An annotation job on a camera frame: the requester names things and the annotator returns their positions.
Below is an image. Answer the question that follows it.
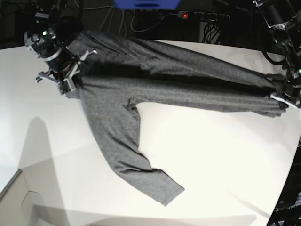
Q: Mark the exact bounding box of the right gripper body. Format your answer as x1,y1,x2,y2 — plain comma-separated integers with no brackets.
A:
35,49,97,95

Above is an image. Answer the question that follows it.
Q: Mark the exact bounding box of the grey long-sleeve t-shirt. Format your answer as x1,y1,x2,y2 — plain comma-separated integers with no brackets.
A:
68,31,286,206

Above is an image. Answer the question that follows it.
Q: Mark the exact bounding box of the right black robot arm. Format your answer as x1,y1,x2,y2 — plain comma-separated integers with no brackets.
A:
24,0,97,95

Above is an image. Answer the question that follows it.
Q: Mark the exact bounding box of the black power strip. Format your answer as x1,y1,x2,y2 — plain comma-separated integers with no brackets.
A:
177,11,230,23

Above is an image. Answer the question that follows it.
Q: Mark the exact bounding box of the grey looped cable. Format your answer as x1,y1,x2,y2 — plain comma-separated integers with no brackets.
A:
98,7,163,38

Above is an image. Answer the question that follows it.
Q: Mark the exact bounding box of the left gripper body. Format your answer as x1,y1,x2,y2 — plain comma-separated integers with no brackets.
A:
268,80,301,109

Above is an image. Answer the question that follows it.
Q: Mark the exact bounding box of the grey side table panel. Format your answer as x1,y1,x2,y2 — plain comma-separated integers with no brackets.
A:
0,171,42,226

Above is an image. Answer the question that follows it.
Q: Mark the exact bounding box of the blue plastic box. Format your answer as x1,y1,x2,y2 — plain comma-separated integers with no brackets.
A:
114,0,180,10

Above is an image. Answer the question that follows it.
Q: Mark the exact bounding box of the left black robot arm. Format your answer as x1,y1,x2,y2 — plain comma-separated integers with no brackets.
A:
253,0,301,109

